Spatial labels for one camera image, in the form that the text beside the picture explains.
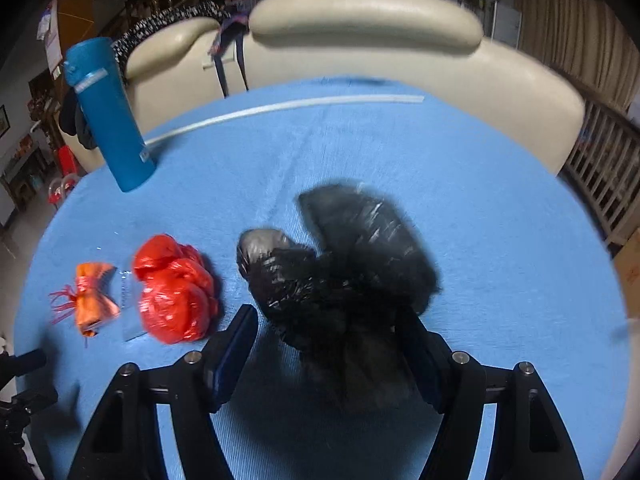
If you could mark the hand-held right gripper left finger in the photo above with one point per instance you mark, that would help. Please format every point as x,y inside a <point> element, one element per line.
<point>235,350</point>

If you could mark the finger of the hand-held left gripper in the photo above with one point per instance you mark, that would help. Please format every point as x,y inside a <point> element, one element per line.
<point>27,407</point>
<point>22,362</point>

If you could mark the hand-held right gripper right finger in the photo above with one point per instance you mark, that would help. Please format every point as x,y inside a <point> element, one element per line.
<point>431,372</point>

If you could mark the orange plastic bag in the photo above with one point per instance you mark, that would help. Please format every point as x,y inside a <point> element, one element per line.
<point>92,300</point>

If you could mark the black plastic bag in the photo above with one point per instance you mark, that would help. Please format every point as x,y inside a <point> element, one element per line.
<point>340,285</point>

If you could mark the red plastic bag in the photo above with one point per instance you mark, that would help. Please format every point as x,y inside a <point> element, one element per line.
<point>170,295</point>

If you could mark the blue table cloth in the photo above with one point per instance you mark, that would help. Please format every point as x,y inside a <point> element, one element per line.
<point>500,210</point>

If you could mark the dark wooden cabinet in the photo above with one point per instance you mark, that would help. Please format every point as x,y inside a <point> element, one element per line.
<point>25,160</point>

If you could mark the red plastic stool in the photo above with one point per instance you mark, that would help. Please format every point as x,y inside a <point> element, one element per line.
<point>67,159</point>

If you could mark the black jacket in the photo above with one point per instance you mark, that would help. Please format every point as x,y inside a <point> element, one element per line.
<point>70,120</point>

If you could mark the blue metal thermos bottle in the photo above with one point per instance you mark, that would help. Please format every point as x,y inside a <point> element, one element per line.
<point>110,125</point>

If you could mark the long white plastic strip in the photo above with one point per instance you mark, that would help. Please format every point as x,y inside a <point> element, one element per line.
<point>300,104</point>

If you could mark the wooden railing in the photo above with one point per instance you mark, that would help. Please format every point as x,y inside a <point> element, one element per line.
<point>610,175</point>

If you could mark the cream leather sofa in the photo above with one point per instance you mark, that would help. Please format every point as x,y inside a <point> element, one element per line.
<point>375,45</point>

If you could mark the black floral cloth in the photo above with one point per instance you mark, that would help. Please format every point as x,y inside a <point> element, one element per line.
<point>150,27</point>

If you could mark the brown curtain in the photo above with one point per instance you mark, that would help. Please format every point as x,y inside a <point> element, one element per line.
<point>575,25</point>

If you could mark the red and grey toy frame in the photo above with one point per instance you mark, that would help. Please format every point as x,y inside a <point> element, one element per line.
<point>60,190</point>

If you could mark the wall calendar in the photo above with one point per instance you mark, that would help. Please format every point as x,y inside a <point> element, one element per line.
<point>50,35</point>

